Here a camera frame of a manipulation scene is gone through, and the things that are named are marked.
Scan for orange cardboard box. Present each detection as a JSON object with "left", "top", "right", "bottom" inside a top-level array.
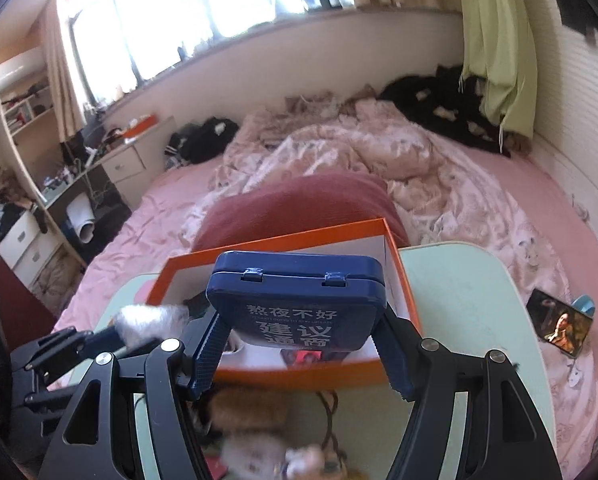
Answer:
[{"left": 146, "top": 217, "right": 422, "bottom": 391}]

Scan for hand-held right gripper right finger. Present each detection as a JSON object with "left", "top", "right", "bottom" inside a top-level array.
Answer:
[{"left": 371, "top": 302, "right": 565, "bottom": 480}]

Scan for white paper roll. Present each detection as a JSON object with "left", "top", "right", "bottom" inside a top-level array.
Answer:
[{"left": 69, "top": 195, "right": 100, "bottom": 243}]

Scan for green cartoon printed desktop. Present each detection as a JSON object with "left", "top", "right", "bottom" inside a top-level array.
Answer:
[{"left": 69, "top": 242, "right": 550, "bottom": 480}]

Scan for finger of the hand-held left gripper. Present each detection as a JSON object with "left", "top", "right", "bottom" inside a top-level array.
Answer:
[
  {"left": 10, "top": 326, "right": 130, "bottom": 368},
  {"left": 11, "top": 380, "right": 87, "bottom": 413}
]

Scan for black clothes pile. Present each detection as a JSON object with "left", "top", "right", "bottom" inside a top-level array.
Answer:
[{"left": 379, "top": 62, "right": 512, "bottom": 158}]

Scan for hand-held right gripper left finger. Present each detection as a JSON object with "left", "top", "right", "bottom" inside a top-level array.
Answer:
[{"left": 39, "top": 307, "right": 235, "bottom": 480}]

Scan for red pillow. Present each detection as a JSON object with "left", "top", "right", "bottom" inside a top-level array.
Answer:
[{"left": 191, "top": 172, "right": 410, "bottom": 253}]

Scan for smartphone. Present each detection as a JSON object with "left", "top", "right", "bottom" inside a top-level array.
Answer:
[{"left": 526, "top": 289, "right": 590, "bottom": 358}]

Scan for white slatted panel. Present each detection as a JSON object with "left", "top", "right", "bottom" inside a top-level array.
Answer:
[{"left": 529, "top": 25, "right": 598, "bottom": 271}]

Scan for pink floral quilt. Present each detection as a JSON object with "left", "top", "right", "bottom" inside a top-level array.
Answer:
[{"left": 179, "top": 92, "right": 545, "bottom": 281}]

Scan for white drawer unit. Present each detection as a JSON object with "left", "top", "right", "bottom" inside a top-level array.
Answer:
[{"left": 0, "top": 210, "right": 64, "bottom": 286}]

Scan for white bedside cabinet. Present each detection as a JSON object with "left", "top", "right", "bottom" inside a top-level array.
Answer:
[{"left": 96, "top": 115, "right": 177, "bottom": 196}]

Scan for green hanging cloth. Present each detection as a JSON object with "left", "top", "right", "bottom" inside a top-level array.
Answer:
[{"left": 459, "top": 0, "right": 537, "bottom": 138}]

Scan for blue tin box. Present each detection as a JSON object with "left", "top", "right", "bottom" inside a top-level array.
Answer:
[{"left": 205, "top": 250, "right": 386, "bottom": 352}]

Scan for white wall shelf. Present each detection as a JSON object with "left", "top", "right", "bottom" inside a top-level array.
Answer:
[{"left": 0, "top": 45, "right": 80, "bottom": 211}]

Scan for cluttered side desk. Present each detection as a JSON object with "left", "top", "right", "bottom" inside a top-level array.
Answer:
[{"left": 29, "top": 160, "right": 110, "bottom": 211}]

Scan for small orange box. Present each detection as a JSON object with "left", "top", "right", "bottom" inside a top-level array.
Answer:
[{"left": 121, "top": 115, "right": 157, "bottom": 138}]

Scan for black striped clothes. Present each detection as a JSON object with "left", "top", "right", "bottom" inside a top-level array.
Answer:
[{"left": 165, "top": 116, "right": 240, "bottom": 168}]

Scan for window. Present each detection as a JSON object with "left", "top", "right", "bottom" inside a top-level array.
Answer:
[{"left": 69, "top": 0, "right": 360, "bottom": 106}]

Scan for white and brown fluffy plush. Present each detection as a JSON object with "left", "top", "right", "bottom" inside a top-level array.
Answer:
[{"left": 199, "top": 385, "right": 290, "bottom": 480}]

